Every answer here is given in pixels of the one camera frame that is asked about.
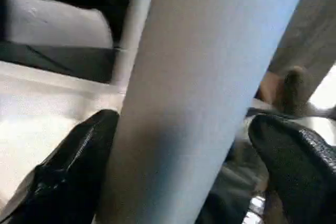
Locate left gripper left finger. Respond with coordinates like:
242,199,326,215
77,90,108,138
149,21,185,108
0,110,120,224

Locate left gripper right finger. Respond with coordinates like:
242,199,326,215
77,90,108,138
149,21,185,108
248,114,336,224

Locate white plastic table top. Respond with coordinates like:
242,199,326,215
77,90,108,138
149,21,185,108
0,60,127,209

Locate white plastic table leg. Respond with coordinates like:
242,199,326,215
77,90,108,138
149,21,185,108
113,0,159,86
94,0,313,224

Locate black work mat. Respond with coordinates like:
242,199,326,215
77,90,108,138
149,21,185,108
0,40,117,84

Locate white plastic bag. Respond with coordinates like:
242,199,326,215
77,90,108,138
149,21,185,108
3,0,114,49

